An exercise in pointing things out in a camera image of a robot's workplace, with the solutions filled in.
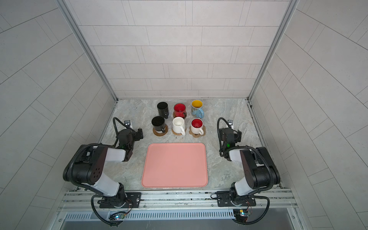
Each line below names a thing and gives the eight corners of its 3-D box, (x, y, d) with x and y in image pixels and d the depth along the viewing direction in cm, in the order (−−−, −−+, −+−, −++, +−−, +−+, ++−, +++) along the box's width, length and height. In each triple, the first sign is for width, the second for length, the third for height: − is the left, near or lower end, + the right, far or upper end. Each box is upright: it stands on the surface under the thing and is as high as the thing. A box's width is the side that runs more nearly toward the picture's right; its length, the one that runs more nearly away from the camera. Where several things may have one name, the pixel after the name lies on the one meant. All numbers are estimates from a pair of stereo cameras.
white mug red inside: (190, 136, 97) (190, 130, 90) (190, 124, 103) (191, 118, 97) (203, 136, 97) (203, 130, 90) (202, 124, 103) (203, 118, 97)
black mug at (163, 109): (157, 121, 104) (155, 113, 97) (159, 110, 111) (157, 101, 104) (168, 121, 105) (166, 113, 97) (169, 110, 111) (167, 101, 104)
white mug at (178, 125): (172, 136, 96) (171, 130, 90) (173, 123, 103) (172, 116, 97) (185, 136, 96) (184, 130, 90) (185, 123, 103) (185, 116, 97)
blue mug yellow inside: (190, 120, 106) (191, 110, 96) (190, 110, 112) (191, 99, 103) (203, 120, 106) (204, 110, 97) (202, 110, 112) (203, 99, 103)
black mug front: (153, 135, 97) (150, 127, 89) (155, 124, 103) (152, 116, 95) (165, 135, 97) (162, 127, 89) (166, 124, 103) (164, 116, 95)
